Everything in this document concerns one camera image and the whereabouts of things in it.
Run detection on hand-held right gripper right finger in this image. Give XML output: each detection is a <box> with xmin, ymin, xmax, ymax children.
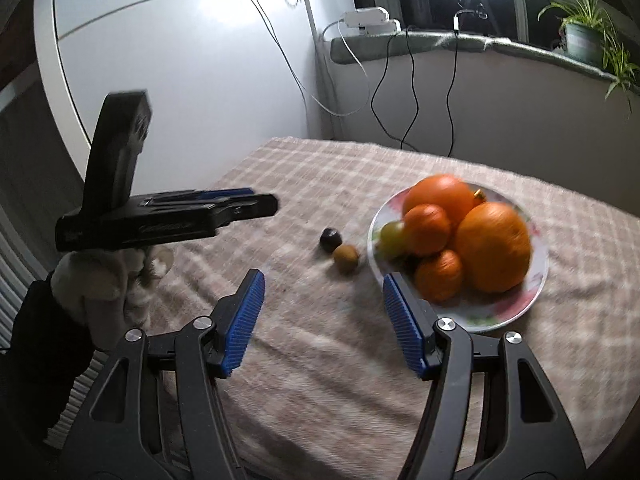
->
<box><xmin>382</xmin><ymin>272</ymin><xmax>586</xmax><ymax>480</ymax></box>

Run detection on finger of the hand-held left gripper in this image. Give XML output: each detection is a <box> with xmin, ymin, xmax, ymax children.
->
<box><xmin>140</xmin><ymin>187</ymin><xmax>256</xmax><ymax>207</ymax></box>
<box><xmin>210</xmin><ymin>193</ymin><xmax>279</xmax><ymax>234</ymax></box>

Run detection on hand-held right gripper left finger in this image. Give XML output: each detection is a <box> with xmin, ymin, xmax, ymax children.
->
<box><xmin>60</xmin><ymin>268</ymin><xmax>267</xmax><ymax>480</ymax></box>

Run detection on brown kiwi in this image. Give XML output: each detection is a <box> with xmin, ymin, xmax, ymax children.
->
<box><xmin>333</xmin><ymin>244</ymin><xmax>361</xmax><ymax>275</ymax></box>
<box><xmin>376</xmin><ymin>220</ymin><xmax>408</xmax><ymax>260</ymax></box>

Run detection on tangerine with stem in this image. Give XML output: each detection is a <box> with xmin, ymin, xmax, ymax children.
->
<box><xmin>402</xmin><ymin>203</ymin><xmax>453</xmax><ymax>257</ymax></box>

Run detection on white floral plate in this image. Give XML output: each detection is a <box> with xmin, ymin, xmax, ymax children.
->
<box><xmin>367</xmin><ymin>185</ymin><xmax>550</xmax><ymax>335</ymax></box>

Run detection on large pale orange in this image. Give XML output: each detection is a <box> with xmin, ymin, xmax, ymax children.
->
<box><xmin>455</xmin><ymin>202</ymin><xmax>532</xmax><ymax>294</ymax></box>

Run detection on large deep orange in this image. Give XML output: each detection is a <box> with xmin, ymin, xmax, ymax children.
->
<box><xmin>402</xmin><ymin>174</ymin><xmax>478</xmax><ymax>233</ymax></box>

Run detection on person's left forearm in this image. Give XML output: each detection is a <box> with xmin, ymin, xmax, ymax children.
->
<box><xmin>0</xmin><ymin>272</ymin><xmax>118</xmax><ymax>413</ymax></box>

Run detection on person's left hand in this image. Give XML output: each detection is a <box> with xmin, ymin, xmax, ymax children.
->
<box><xmin>51</xmin><ymin>244</ymin><xmax>175</xmax><ymax>353</ymax></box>

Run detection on beige checked tablecloth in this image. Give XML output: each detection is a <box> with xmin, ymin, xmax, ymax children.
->
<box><xmin>145</xmin><ymin>136</ymin><xmax>640</xmax><ymax>480</ymax></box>

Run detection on white refrigerator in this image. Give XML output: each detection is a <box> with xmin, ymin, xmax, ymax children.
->
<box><xmin>32</xmin><ymin>0</ymin><xmax>336</xmax><ymax>211</ymax></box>

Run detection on white power strip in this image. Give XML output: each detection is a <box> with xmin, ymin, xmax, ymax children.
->
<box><xmin>341</xmin><ymin>6</ymin><xmax>402</xmax><ymax>37</ymax></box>

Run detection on grey-green window ledge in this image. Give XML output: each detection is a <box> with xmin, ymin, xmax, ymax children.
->
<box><xmin>330</xmin><ymin>27</ymin><xmax>640</xmax><ymax>97</ymax></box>

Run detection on dark window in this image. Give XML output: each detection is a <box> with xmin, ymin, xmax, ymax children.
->
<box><xmin>345</xmin><ymin>0</ymin><xmax>640</xmax><ymax>53</ymax></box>

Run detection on potted spider plant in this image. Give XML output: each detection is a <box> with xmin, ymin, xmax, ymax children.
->
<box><xmin>529</xmin><ymin>0</ymin><xmax>640</xmax><ymax>113</ymax></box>

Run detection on thin grey cable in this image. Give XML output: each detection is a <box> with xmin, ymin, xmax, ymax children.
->
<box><xmin>240</xmin><ymin>0</ymin><xmax>333</xmax><ymax>116</ymax></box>

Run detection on white flat cable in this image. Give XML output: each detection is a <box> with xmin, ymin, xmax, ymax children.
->
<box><xmin>320</xmin><ymin>20</ymin><xmax>372</xmax><ymax>118</ymax></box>

